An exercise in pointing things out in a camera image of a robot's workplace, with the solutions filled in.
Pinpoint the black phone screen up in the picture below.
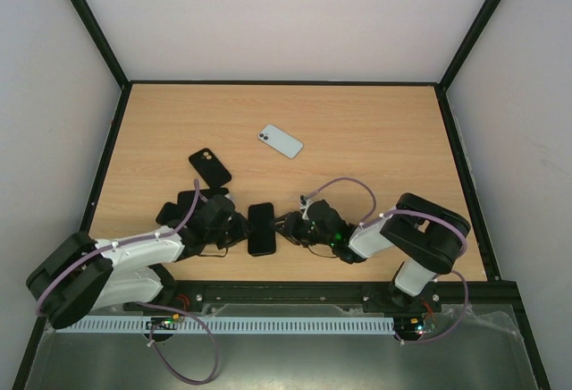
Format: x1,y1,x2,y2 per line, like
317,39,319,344
248,202,277,257

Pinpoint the black case with camera holes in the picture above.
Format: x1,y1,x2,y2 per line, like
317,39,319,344
176,187,229,219

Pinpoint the light blue phone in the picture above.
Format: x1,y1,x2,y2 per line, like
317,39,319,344
257,124,304,159

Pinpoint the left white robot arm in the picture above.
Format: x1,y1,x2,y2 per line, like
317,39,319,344
26,189,253,329

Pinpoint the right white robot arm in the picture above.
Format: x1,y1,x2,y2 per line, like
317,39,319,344
271,193,471,311

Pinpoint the black phone lower left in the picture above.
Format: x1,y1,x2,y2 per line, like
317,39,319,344
156,202,180,225

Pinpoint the black case top left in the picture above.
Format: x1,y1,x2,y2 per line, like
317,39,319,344
189,148,231,189

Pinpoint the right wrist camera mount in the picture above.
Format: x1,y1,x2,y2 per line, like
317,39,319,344
299,195,312,221

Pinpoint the white slotted cable duct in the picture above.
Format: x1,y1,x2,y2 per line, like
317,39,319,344
59,316,394,335

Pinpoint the black frame base rail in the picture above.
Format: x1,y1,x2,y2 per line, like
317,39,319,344
152,281,521,316

